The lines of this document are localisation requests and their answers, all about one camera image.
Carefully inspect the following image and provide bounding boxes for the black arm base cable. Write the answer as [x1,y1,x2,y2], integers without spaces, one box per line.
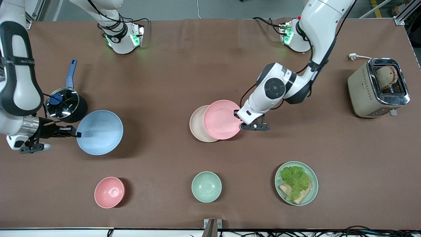
[123,16,151,32]
[253,16,285,36]

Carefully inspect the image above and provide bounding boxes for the light blue plate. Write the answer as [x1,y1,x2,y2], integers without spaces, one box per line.
[76,110,124,156]

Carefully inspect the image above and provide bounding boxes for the brown toast in toaster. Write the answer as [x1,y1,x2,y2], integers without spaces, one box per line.
[376,65,398,91]

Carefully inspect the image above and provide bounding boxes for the black saucepan with blue handle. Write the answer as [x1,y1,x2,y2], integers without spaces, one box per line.
[43,59,88,124]

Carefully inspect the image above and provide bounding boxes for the aluminium frame extrusion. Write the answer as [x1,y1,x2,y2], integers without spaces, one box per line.
[25,0,45,29]
[392,0,421,26]

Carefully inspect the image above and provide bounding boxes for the beige and chrome toaster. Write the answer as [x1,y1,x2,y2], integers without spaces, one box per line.
[347,58,411,119]

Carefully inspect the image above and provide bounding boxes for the small green bowl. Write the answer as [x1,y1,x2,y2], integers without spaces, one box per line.
[191,171,222,203]

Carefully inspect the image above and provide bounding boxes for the small pink bowl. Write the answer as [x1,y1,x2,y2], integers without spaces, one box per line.
[94,177,125,209]

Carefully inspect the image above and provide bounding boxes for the black cable bundle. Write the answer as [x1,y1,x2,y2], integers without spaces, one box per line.
[189,225,421,237]

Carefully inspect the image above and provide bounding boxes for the toasted bread slice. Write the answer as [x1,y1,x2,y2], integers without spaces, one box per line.
[279,182,312,205]

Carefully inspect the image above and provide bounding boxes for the green plate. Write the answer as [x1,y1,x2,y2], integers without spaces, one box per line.
[275,161,319,206]

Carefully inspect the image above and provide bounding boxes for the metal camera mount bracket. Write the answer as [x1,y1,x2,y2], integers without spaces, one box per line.
[203,218,223,237]

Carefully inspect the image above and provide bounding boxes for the beige plate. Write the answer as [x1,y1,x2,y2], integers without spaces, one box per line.
[189,105,220,143]

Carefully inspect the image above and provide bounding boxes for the pink plate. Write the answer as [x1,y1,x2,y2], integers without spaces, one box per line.
[203,99,243,140]

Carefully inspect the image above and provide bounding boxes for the green lettuce leaf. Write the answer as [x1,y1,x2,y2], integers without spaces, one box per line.
[280,166,311,202]

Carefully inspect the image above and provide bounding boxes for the glass lid with blue knob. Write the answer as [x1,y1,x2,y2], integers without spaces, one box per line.
[45,88,80,119]

